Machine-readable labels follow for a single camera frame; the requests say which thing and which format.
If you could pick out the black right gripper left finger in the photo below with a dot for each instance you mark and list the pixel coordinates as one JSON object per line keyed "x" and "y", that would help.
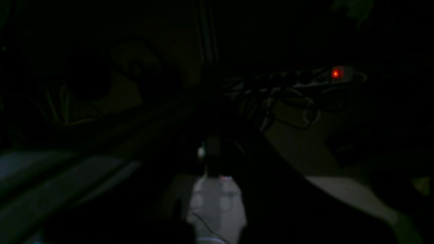
{"x": 149, "y": 206}

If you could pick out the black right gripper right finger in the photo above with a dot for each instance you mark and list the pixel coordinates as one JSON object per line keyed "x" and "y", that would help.
{"x": 282, "y": 207}

